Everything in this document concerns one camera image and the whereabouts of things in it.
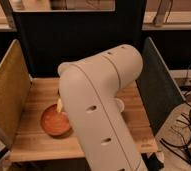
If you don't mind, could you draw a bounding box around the wooden left side panel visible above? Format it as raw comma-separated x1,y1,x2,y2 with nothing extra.
0,40,31,148

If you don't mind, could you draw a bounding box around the black back panel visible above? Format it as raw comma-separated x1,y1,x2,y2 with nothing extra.
13,0,146,77

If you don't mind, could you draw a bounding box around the orange ceramic bowl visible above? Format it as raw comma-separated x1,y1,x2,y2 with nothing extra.
40,104,71,136

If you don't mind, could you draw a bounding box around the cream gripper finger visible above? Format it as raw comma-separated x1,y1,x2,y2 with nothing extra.
56,98,63,113

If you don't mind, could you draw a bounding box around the dark right side panel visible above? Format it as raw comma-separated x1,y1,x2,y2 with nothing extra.
137,37,185,137

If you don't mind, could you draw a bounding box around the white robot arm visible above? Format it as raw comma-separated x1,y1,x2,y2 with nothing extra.
58,44,147,171

